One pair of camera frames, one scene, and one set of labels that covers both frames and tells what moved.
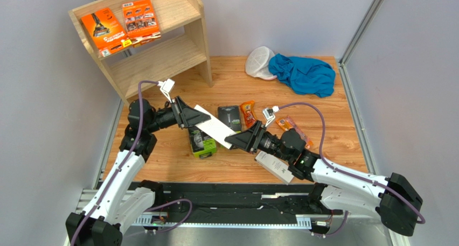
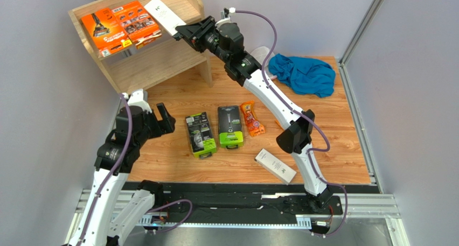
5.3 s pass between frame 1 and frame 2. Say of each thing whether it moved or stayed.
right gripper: moved
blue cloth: stayed
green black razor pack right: stayed
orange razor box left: stayed
